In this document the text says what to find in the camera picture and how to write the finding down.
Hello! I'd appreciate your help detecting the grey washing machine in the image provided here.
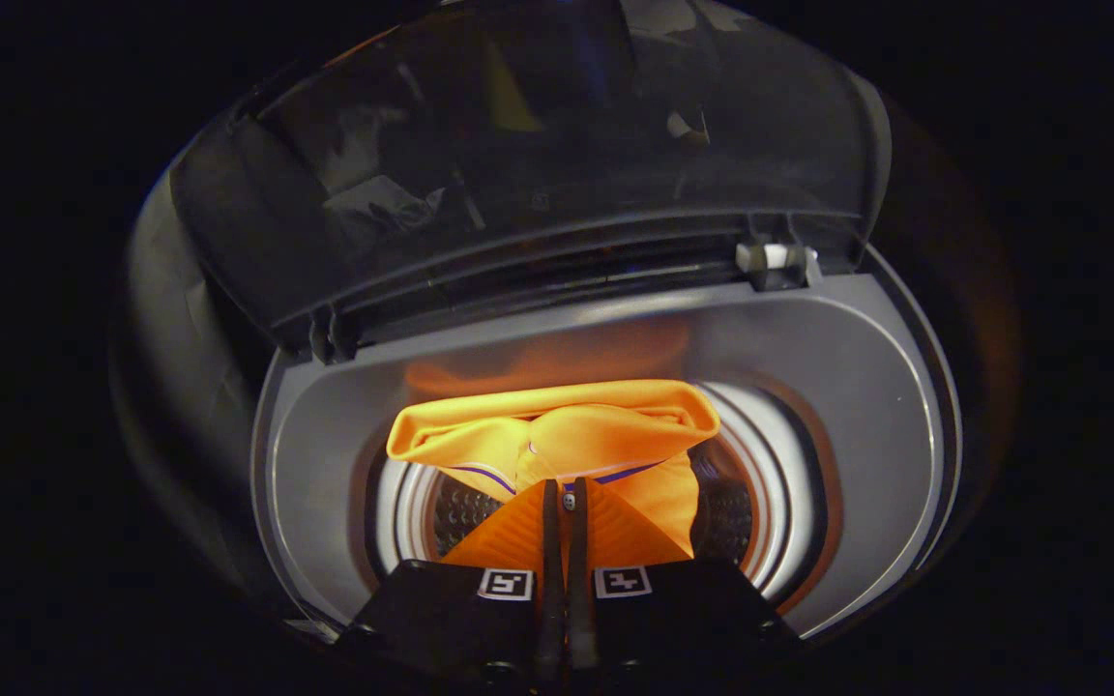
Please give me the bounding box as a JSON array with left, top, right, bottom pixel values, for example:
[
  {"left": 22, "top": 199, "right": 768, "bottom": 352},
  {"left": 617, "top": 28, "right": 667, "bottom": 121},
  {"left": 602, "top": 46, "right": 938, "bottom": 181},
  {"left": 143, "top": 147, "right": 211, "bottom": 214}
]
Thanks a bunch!
[{"left": 249, "top": 246, "right": 964, "bottom": 647}]

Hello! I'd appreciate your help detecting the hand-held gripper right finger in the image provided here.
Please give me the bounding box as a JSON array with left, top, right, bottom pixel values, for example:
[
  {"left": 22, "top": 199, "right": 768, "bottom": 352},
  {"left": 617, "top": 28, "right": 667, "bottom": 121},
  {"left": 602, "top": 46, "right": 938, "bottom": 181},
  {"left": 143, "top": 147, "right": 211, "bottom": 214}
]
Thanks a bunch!
[{"left": 569, "top": 477, "right": 803, "bottom": 689}]

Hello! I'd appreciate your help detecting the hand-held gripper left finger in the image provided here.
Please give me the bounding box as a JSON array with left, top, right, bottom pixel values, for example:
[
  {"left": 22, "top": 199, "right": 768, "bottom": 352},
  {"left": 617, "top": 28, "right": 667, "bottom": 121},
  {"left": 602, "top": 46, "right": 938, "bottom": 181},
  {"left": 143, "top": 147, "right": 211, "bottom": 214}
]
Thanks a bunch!
[{"left": 337, "top": 478, "right": 568, "bottom": 689}]

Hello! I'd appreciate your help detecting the yellow polo shirt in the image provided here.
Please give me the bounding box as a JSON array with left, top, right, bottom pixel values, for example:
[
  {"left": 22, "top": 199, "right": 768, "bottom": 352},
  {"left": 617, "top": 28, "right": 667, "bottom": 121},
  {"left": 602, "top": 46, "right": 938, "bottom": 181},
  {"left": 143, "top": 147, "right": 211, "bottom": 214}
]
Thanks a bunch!
[{"left": 386, "top": 379, "right": 722, "bottom": 562}]

